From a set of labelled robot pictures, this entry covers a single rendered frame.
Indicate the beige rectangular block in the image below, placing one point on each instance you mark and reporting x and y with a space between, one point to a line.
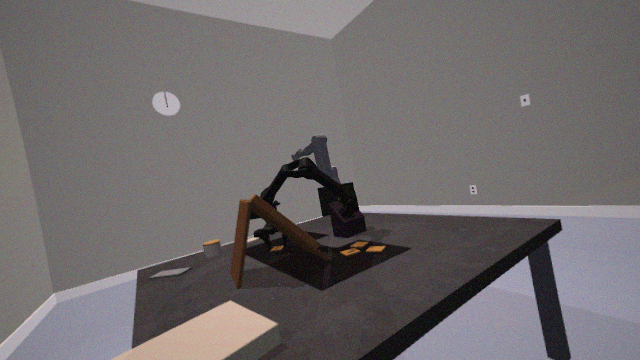
228 332

